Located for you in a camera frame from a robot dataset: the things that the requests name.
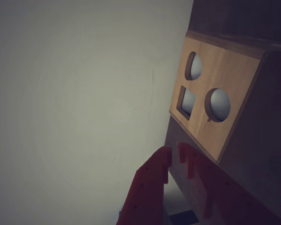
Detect wooden shape sorter box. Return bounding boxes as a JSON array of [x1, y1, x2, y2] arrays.
[[169, 30, 281, 188]]

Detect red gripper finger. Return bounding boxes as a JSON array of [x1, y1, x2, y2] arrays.
[[116, 145, 173, 225], [177, 142, 281, 225]]

